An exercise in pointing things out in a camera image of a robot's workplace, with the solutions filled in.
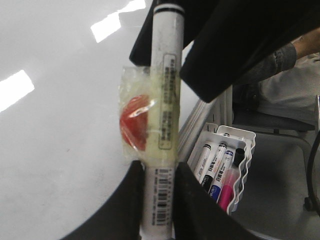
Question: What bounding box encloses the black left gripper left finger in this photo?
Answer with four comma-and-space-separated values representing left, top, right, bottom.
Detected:
63, 160, 145, 240

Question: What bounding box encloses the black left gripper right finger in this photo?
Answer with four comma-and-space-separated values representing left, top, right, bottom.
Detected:
173, 162, 259, 240

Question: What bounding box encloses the white black whiteboard marker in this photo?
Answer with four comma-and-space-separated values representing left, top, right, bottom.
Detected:
119, 0, 185, 240

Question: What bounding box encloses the blue label whiteboard marker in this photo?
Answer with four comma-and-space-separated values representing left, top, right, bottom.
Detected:
209, 150, 234, 202

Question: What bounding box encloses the black label whiteboard marker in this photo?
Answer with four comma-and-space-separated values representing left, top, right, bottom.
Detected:
194, 141, 212, 182

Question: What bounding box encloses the pink marker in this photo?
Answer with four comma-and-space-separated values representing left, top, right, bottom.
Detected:
218, 167, 240, 212

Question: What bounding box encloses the black marker cap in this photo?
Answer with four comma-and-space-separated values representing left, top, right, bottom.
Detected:
233, 148, 245, 167

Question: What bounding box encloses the white plastic marker tray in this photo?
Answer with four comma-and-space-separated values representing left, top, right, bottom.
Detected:
187, 122, 256, 215

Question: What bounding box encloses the grey office chair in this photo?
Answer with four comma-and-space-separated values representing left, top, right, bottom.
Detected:
231, 94, 320, 212

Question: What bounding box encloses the person in grey shirt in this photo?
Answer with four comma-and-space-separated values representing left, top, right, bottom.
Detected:
232, 28, 320, 125

